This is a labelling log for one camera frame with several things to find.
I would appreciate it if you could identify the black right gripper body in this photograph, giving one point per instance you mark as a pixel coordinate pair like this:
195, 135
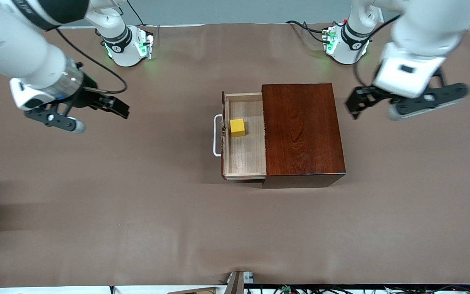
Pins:
85, 98

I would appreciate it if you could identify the yellow wooden block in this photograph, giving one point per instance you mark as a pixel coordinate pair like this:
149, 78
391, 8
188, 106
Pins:
238, 128

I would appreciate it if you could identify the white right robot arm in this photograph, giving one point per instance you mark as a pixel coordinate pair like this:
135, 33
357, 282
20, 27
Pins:
14, 49

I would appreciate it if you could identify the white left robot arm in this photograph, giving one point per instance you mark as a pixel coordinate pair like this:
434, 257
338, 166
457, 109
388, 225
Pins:
422, 28

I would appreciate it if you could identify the dark wooden drawer cabinet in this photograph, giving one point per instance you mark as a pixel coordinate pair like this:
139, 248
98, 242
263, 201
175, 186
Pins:
304, 130

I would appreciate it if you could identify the brown table mat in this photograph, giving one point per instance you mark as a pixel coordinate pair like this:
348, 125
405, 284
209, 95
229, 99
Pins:
137, 196

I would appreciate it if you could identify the flat brown wooden piece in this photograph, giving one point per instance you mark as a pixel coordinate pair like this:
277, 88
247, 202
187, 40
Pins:
194, 291

